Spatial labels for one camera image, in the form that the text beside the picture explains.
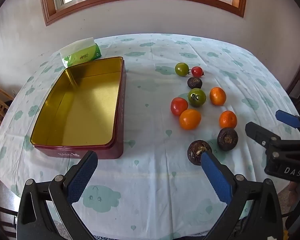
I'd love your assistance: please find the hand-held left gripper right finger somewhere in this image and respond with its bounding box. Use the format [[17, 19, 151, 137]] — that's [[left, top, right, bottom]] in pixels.
[[200, 151, 283, 240]]

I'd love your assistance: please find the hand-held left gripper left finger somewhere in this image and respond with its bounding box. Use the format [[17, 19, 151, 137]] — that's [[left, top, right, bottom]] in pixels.
[[17, 150, 98, 240]]

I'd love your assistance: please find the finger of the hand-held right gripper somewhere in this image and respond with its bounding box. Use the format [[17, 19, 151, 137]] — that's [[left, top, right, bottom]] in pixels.
[[245, 122, 283, 153], [275, 110, 300, 140]]

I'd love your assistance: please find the dark brown water chestnut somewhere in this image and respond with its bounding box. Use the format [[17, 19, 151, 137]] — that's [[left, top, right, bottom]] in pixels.
[[187, 77, 203, 89], [187, 140, 212, 166], [217, 128, 239, 152]]

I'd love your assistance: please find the mandarin orange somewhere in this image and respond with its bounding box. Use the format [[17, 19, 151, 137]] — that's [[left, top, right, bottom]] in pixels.
[[209, 87, 227, 106], [219, 110, 238, 129], [179, 109, 202, 130]]

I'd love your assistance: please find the green tomato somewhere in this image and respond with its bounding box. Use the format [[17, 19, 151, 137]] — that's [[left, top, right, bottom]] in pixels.
[[188, 88, 207, 107], [175, 62, 190, 77]]

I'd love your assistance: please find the dark red tin box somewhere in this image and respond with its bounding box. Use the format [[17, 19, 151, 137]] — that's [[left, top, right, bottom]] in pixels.
[[30, 56, 127, 160]]

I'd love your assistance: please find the red tomato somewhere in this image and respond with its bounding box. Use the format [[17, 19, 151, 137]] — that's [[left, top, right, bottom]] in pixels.
[[191, 66, 205, 78], [170, 97, 189, 117]]

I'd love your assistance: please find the cloud print tablecloth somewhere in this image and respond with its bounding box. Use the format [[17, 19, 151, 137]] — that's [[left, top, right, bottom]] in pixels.
[[0, 33, 300, 240]]

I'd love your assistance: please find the green tissue pack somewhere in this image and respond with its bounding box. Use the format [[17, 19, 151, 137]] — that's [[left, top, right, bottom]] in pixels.
[[59, 37, 102, 68]]

